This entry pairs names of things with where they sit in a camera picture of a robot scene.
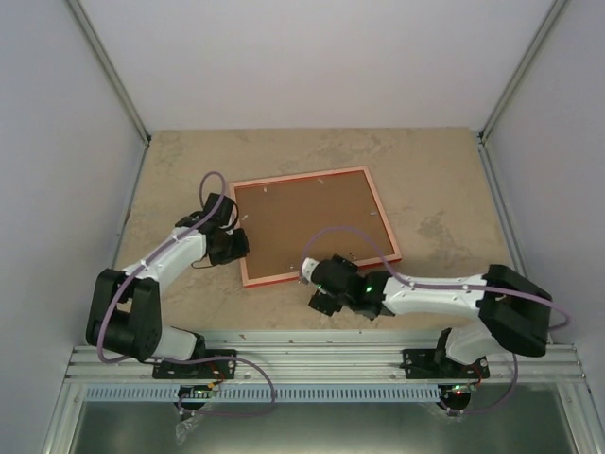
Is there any red wooden picture frame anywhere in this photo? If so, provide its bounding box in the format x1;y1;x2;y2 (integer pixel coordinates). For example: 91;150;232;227
228;165;404;290

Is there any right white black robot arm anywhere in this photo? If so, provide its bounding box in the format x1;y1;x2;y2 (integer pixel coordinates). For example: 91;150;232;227
302;255;552;377

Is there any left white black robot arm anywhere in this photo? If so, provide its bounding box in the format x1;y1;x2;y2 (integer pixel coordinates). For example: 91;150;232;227
85;193;250;377

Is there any clear plastic bag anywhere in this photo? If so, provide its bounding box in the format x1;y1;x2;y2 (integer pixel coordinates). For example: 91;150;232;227
175;411;197;445

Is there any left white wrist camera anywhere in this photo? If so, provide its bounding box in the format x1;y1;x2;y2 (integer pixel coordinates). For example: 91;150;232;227
220;205;239;233

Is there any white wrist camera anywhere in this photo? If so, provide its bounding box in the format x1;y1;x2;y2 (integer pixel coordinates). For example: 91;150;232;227
299;257;320;285
220;205;239;233

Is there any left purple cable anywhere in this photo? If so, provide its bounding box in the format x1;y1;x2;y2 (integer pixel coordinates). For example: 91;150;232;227
96;170;278;418

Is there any purple cable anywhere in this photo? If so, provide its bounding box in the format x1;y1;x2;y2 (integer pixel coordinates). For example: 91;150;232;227
96;170;278;418
301;226;576;418

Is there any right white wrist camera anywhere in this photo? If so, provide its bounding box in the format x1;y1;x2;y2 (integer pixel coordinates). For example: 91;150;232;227
299;257;320;285

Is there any brown frame backing board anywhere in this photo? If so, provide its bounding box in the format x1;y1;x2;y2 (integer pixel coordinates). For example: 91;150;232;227
234;170;396;280

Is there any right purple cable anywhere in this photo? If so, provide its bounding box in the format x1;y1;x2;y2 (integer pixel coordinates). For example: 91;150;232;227
301;226;576;418

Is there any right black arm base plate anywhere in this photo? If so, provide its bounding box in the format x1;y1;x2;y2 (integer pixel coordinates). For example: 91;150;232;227
400;349;491;380

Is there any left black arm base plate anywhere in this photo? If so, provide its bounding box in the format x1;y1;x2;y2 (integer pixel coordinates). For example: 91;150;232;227
151;349;237;381

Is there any light blue cable duct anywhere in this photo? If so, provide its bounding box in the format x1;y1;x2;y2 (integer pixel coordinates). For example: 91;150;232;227
86;384;441;403

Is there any aluminium rail platform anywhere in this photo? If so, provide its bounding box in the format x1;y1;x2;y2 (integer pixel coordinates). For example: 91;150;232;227
43;330;604;453

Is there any left aluminium corner post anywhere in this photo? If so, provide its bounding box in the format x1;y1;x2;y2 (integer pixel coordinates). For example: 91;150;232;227
64;0;151;148

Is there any aluminium corner post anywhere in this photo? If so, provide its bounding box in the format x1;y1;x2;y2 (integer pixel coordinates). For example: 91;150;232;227
476;0;572;143
64;0;151;148

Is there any right aluminium corner post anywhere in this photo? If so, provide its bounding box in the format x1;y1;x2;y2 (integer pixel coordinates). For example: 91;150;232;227
476;0;572;143

